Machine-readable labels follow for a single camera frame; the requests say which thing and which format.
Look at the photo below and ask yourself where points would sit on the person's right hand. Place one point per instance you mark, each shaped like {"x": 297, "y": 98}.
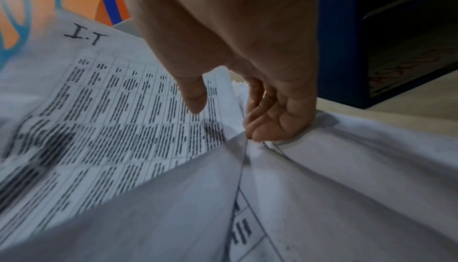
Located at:
{"x": 232, "y": 23}

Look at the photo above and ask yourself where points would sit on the printed paper sheet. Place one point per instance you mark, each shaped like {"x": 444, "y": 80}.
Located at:
{"x": 107, "y": 142}

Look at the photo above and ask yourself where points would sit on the stack of printed paper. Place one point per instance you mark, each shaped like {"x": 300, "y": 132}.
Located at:
{"x": 357, "y": 184}

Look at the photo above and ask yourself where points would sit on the white paper label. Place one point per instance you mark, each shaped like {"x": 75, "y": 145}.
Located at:
{"x": 411, "y": 71}

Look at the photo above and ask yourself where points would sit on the colourful wall mural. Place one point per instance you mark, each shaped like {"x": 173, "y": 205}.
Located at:
{"x": 64, "y": 0}

